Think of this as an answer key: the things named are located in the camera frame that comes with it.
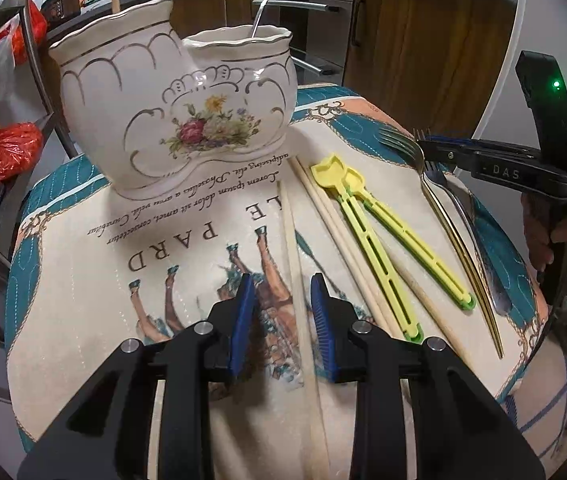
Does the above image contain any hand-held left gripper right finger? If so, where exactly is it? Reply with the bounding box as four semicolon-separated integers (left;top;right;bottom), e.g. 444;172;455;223
310;272;547;480

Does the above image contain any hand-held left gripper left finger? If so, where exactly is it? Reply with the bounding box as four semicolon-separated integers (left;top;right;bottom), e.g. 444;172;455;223
18;274;258;480

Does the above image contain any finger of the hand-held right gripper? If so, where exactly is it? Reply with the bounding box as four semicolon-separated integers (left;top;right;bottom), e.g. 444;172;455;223
421;132;480;151
416;141;477;177

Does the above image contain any yellow green training chopstick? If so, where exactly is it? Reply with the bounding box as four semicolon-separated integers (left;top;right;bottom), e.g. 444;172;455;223
311;156;424;345
343;167;478;311

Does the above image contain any white floral ceramic utensil holder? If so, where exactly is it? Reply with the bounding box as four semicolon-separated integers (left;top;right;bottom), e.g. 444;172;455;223
48;0;297;201

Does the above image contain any person's right hand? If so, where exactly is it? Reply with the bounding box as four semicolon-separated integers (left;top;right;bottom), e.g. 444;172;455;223
520;191;567;287

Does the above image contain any wooden kitchen cabinet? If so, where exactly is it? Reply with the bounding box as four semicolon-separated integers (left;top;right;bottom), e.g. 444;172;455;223
168;0;309;48
341;0;520;128

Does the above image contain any printed quilted cloth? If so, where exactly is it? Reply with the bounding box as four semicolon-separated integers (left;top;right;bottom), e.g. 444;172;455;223
4;82;567;480

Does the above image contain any steel oven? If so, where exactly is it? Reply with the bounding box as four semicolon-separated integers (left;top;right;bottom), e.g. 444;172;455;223
251;0;357;86

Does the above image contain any person's plaid clothing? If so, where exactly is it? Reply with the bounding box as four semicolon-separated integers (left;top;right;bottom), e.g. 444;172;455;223
511;355;567;467

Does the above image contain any chrome metal rack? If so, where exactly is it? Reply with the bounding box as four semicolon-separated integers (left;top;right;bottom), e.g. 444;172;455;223
0;0;82;406

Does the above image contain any dark red cooking pot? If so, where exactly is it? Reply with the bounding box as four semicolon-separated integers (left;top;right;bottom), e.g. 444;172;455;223
41;0;83;23

